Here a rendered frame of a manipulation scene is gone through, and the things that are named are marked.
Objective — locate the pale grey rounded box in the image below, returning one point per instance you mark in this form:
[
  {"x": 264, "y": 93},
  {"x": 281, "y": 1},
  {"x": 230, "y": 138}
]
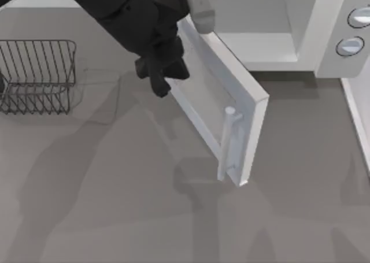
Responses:
[{"x": 202, "y": 14}]

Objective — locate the pale microwave door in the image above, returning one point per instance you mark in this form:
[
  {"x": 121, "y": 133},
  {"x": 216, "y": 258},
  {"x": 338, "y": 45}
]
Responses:
[{"x": 231, "y": 95}]

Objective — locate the pale microwave oven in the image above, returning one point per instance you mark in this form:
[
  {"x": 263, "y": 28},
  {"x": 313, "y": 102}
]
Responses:
[{"x": 312, "y": 29}]

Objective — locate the small grey microwave knob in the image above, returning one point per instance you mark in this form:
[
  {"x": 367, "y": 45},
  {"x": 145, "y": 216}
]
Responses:
[{"x": 349, "y": 45}]

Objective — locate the white furniture panel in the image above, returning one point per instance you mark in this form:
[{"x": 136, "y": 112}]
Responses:
[{"x": 358, "y": 121}]

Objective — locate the large grey microwave knob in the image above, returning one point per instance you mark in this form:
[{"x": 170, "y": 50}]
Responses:
[{"x": 359, "y": 16}]

